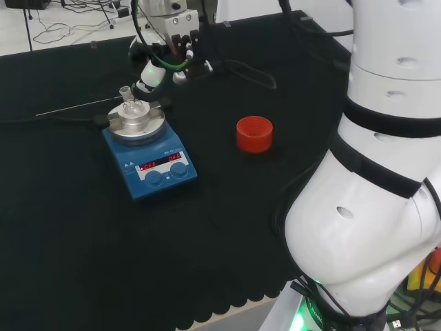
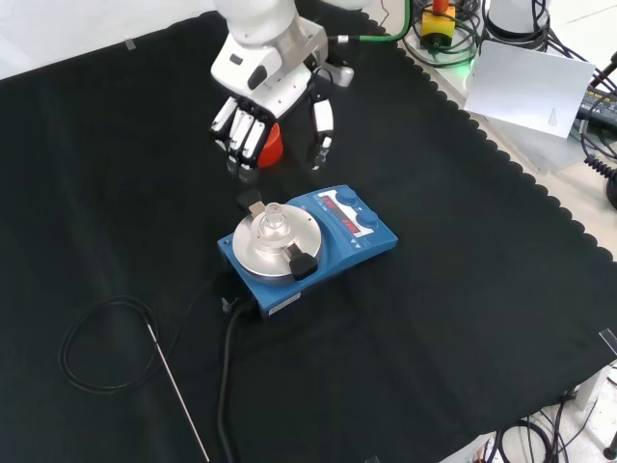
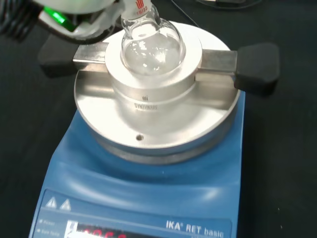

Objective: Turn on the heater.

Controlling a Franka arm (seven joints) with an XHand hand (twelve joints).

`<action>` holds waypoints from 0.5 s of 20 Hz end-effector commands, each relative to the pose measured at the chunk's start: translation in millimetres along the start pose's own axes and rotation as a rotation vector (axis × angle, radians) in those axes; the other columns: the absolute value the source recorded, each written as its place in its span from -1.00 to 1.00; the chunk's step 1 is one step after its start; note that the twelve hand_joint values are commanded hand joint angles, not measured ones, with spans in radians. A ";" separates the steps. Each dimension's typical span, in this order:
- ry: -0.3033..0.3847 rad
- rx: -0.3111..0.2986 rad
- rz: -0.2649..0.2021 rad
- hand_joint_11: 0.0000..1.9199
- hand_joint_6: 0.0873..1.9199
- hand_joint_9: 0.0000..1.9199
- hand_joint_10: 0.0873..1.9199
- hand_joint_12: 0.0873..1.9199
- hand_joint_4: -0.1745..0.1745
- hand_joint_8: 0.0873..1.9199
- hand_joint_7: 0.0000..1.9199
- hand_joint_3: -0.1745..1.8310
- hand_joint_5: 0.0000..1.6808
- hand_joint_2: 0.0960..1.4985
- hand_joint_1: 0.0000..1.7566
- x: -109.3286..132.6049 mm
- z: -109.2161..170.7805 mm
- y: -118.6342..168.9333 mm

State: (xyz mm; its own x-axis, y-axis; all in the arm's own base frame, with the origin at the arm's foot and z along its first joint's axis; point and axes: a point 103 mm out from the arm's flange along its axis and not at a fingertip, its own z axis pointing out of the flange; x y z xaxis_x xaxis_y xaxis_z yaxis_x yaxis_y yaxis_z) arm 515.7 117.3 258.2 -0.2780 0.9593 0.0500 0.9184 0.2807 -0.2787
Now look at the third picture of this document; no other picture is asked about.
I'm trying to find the black heater power cable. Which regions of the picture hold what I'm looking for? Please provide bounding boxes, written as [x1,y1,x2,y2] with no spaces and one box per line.
[170,0,200,27]

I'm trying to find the aluminium heating block, black handles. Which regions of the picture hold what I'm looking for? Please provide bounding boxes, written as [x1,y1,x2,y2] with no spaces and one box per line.
[37,21,280,156]

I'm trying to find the clear round-bottom glass flask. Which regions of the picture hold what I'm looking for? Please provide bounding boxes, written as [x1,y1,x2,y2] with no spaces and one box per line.
[120,0,186,76]

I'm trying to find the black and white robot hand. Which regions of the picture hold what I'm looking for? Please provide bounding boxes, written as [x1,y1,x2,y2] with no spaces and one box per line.
[0,0,132,47]

